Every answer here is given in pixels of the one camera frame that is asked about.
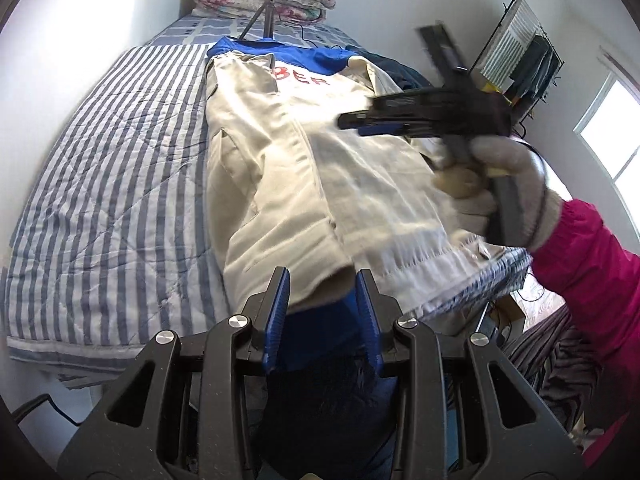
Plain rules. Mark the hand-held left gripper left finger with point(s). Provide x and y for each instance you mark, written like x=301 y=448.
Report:
x=277 y=320

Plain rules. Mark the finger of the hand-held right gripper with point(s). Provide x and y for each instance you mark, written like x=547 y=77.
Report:
x=410 y=100
x=395 y=125

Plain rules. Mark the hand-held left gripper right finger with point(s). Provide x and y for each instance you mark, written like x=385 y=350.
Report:
x=369 y=325

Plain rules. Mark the beige and blue work jacket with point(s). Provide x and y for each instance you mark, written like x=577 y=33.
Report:
x=280 y=185

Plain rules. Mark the person's right forearm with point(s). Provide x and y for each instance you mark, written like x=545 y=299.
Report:
x=590 y=270

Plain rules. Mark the dark hanging clothes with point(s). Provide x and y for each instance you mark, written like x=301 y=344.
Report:
x=532 y=67

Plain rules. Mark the black metal clothes rack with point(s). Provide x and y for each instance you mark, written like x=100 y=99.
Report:
x=499 y=22

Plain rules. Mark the person's right hand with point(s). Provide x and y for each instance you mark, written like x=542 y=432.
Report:
x=530 y=175

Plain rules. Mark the dark navy garment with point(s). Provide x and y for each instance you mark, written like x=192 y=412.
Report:
x=400 y=72

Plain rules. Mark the striped towel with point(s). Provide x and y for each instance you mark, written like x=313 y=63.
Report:
x=510 y=45

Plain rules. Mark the dark fuzzy cloth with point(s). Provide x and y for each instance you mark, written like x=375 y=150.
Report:
x=325 y=410

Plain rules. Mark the window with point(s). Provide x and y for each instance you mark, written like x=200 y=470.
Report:
x=610 y=120

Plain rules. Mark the small cardboard box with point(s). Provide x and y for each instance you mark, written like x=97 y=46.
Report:
x=510 y=310

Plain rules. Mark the black tripod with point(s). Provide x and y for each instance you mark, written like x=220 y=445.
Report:
x=269 y=15

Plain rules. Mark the person's striped grey trousers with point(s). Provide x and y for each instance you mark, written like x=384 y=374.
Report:
x=550 y=370

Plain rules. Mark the bed with striped blue bedding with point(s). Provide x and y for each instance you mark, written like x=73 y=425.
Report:
x=110 y=185

